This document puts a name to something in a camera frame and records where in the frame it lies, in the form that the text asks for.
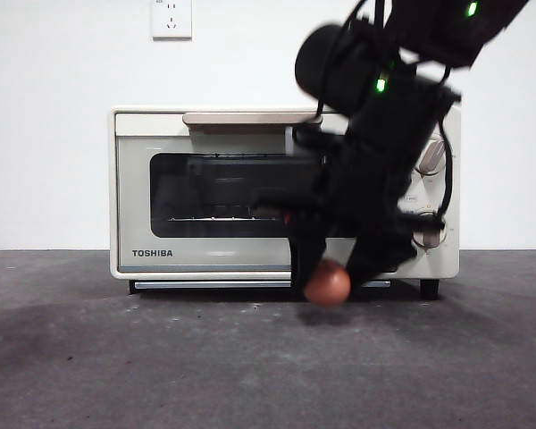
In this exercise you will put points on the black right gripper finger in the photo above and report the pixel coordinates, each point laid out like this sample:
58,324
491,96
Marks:
306,254
379,254

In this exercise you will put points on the brown egg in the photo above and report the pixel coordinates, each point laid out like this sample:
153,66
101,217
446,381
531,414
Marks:
328,286

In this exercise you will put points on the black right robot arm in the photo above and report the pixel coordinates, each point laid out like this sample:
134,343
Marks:
384,134

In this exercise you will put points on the cream timer knob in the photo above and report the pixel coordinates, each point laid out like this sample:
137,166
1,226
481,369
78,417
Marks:
429,241

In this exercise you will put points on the black oven foot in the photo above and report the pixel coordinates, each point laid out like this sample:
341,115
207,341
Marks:
132,288
429,289

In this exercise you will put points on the cream Toshiba toaster oven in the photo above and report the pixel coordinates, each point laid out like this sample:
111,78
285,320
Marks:
446,263

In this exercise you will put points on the silver crumb tray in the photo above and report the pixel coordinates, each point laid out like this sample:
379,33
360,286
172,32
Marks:
205,284

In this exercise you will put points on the cream temperature knob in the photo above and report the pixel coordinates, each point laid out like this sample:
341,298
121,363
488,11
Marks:
431,161

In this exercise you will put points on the white wall socket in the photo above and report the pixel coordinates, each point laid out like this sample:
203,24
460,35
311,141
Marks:
172,31

